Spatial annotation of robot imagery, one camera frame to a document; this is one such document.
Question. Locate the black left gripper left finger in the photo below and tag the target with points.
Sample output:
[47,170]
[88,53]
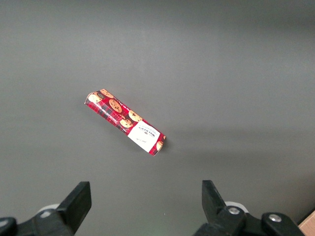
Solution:
[73,204]

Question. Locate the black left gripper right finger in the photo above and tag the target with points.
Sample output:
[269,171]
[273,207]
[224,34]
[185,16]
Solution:
[216,211]

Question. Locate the red tartan cookie box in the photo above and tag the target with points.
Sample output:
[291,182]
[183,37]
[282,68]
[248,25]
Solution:
[123,118]

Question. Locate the light oak wooden cabinet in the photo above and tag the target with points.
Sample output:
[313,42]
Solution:
[308,228]

